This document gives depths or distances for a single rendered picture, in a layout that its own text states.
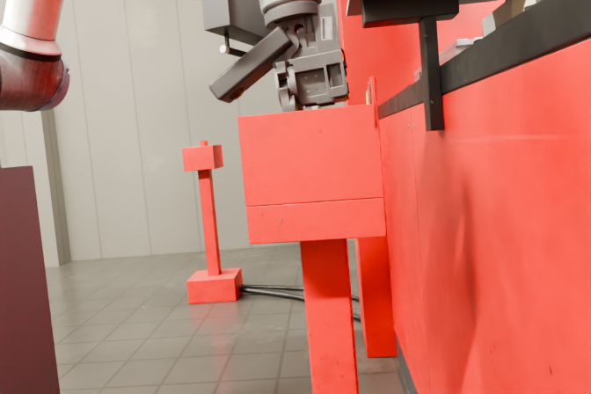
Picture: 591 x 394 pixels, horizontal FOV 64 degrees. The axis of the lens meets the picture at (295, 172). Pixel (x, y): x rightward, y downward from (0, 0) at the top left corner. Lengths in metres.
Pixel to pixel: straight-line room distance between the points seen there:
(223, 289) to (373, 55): 1.42
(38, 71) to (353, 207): 0.65
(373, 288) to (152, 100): 2.58
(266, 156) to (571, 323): 0.33
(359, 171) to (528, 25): 0.22
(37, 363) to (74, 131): 3.16
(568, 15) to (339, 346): 0.46
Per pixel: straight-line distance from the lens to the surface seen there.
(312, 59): 0.55
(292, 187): 0.54
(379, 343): 1.77
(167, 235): 3.83
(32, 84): 0.99
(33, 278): 0.98
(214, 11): 1.93
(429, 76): 0.77
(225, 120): 3.64
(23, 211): 0.95
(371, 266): 1.68
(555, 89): 0.43
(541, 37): 0.45
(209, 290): 2.51
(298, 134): 0.53
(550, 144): 0.44
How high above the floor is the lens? 0.77
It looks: 4 degrees down
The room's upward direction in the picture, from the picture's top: 5 degrees counter-clockwise
